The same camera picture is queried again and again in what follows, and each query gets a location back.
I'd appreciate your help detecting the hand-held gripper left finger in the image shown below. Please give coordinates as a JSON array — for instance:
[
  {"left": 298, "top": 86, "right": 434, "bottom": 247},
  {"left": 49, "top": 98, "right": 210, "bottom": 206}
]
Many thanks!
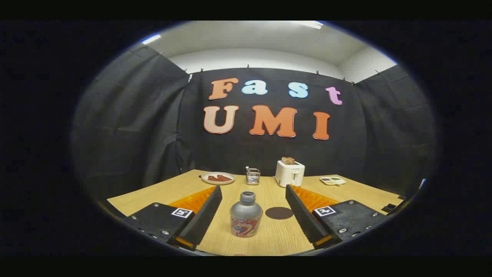
[{"left": 124, "top": 185, "right": 223, "bottom": 250}]

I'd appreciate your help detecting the dark brown round coaster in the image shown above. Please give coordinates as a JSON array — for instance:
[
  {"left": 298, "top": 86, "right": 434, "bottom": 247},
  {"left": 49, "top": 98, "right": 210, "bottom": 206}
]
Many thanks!
[{"left": 265, "top": 207, "right": 294, "bottom": 220}]

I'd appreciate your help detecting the white plate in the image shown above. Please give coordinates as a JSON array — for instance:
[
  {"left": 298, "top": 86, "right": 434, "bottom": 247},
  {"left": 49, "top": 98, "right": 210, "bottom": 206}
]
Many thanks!
[{"left": 201, "top": 172, "right": 236, "bottom": 185}]

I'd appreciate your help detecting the black table clamp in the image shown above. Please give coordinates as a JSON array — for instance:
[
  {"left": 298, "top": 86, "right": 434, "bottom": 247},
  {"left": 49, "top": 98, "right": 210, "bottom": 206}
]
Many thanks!
[{"left": 381, "top": 196, "right": 406, "bottom": 214}]

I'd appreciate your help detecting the wooden table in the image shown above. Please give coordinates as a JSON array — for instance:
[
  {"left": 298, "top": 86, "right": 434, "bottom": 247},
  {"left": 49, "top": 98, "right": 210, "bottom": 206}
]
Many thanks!
[{"left": 107, "top": 169, "right": 405, "bottom": 256}]

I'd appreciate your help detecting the black backdrop cloth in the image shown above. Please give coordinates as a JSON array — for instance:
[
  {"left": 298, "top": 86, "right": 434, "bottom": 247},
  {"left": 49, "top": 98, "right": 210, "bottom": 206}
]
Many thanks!
[{"left": 71, "top": 44, "right": 437, "bottom": 200}]

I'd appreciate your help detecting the silver juice bottle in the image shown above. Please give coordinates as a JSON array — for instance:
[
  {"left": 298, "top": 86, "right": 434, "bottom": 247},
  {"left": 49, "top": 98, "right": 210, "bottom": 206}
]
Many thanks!
[{"left": 230, "top": 191, "right": 264, "bottom": 238}]

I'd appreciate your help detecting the white toaster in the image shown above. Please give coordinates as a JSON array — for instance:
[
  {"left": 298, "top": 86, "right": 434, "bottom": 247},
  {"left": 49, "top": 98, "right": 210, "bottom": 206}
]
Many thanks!
[{"left": 275, "top": 160, "right": 306, "bottom": 188}]

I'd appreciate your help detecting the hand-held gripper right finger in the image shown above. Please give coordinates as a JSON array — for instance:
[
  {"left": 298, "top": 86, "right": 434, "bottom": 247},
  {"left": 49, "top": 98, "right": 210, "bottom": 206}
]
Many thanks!
[{"left": 285, "top": 184, "right": 387, "bottom": 250}]

